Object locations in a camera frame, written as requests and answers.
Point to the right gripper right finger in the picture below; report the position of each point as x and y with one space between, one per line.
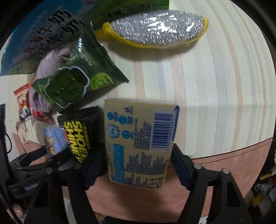
227 203

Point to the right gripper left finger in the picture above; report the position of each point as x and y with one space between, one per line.
47 204

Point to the blue tissue pack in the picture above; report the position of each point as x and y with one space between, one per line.
54 140

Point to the red snack packet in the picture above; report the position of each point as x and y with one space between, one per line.
25 110

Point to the black shoe shine wipes pack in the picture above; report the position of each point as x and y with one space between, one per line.
83 132

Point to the yellow tissue pack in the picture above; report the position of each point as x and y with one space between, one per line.
139 138

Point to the grey purple cloth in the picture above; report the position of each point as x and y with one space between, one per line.
47 67

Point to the green snack pouch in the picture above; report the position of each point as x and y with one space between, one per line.
88 69

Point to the yellow silver scrub sponge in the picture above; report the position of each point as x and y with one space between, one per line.
160 29

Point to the person's left hand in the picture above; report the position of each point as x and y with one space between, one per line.
18 211

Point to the striped tablecloth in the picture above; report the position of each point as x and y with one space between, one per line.
224 83

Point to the cardboard box with blue print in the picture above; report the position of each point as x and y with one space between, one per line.
54 23

